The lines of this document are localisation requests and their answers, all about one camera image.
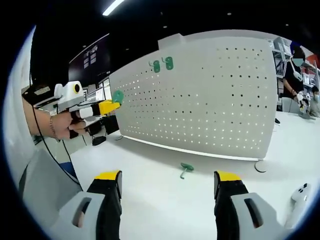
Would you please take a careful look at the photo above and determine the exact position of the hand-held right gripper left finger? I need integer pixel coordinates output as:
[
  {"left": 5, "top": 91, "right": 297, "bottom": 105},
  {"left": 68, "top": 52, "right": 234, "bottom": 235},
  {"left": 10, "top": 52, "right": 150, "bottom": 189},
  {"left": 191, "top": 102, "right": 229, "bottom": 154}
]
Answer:
[{"left": 51, "top": 169, "right": 123, "bottom": 240}]

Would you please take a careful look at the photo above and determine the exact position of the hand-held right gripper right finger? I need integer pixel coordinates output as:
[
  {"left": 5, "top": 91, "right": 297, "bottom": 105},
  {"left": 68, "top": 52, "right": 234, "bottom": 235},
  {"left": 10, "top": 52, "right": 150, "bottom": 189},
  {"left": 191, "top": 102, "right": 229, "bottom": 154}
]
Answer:
[{"left": 213, "top": 170, "right": 283, "bottom": 240}]

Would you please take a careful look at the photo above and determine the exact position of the white perforated mounting plate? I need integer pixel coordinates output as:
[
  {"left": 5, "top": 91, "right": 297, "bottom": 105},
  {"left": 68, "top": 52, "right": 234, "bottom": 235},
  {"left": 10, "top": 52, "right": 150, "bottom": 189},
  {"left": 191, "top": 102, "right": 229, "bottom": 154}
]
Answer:
[{"left": 109, "top": 41, "right": 278, "bottom": 173}]

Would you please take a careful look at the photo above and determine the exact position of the person's left hand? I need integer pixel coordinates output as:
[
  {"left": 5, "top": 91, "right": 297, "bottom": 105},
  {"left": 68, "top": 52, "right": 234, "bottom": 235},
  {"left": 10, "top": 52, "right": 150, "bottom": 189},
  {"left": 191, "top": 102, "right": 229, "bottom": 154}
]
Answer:
[{"left": 49, "top": 109, "right": 91, "bottom": 141}]

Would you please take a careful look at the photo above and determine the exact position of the person's white shirt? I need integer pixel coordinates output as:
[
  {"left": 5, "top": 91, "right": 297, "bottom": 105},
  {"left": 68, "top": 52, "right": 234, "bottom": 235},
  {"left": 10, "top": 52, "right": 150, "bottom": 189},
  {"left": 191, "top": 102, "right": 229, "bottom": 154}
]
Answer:
[{"left": 3, "top": 29, "right": 36, "bottom": 176}]

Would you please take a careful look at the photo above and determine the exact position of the grey mesh chair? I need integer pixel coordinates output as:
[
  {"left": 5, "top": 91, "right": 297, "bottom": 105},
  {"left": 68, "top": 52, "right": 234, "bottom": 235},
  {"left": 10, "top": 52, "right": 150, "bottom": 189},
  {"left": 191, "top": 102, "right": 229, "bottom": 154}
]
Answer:
[{"left": 18, "top": 147, "right": 85, "bottom": 226}]

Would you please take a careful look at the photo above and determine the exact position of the white game controller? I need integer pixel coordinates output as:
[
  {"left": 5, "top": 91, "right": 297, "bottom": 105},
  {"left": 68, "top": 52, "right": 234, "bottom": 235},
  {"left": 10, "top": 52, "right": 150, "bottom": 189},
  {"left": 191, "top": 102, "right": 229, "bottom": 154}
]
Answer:
[{"left": 283, "top": 182, "right": 312, "bottom": 230}]

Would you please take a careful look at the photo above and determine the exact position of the white ceiling light strip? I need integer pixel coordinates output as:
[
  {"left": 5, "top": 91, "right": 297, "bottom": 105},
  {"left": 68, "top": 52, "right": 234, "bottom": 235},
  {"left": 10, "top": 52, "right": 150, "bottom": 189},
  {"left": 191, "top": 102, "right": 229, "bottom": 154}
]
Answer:
[{"left": 102, "top": 0, "right": 126, "bottom": 16}]

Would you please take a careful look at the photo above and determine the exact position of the silver chain bracelet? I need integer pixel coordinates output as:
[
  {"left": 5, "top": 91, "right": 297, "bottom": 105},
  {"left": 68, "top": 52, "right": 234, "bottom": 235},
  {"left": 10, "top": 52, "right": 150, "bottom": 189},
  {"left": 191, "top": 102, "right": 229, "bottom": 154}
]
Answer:
[{"left": 48, "top": 115, "right": 60, "bottom": 141}]

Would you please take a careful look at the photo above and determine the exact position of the large black wall screen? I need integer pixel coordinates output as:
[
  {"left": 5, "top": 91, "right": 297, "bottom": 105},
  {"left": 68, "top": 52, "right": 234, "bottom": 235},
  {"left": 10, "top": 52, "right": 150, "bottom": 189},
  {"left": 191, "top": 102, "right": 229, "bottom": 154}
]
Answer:
[{"left": 68, "top": 33, "right": 111, "bottom": 87}]

